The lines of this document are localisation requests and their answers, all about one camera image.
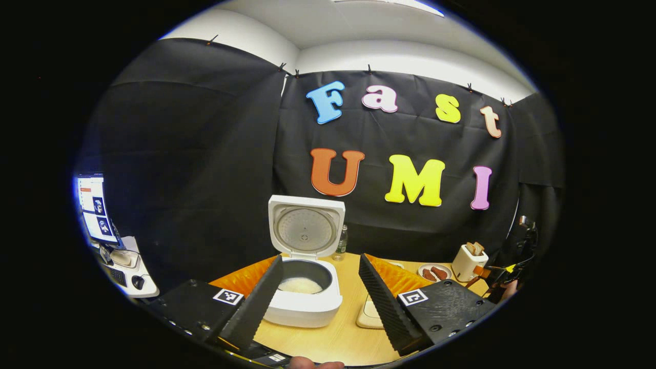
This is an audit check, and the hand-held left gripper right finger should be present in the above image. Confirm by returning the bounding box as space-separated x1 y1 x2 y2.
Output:
359 254 500 358

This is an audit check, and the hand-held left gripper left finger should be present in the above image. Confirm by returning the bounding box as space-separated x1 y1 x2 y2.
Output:
146 255 285 354

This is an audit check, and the clear rice container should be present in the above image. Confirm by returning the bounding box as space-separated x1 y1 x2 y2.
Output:
356 295 385 330

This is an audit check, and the white rice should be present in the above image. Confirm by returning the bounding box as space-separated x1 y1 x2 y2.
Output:
278 277 323 294

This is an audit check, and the white rice cooker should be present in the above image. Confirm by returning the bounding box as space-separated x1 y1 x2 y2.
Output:
264 195 346 329

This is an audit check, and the white toaster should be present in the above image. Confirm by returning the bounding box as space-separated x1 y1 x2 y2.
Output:
452 244 489 282

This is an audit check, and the round sausage plate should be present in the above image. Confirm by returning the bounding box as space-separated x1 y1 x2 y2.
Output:
418 263 453 283

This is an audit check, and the clear plastic water bottle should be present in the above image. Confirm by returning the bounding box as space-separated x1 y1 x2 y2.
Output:
333 224 349 262

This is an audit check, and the white side desk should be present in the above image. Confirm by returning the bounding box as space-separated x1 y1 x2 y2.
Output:
95 236 160 299

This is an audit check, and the white tray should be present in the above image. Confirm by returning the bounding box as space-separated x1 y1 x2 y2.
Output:
110 250 140 269

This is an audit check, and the black keyboard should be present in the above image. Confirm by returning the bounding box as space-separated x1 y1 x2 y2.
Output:
105 264 128 288

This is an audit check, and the black backdrop cloth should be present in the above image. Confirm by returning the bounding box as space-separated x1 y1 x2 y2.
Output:
77 38 564 293

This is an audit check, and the computer monitor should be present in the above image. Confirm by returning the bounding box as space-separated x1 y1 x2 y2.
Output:
77 174 121 247

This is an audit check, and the long ceiling light panel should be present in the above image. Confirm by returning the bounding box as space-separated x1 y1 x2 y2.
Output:
333 0 445 17

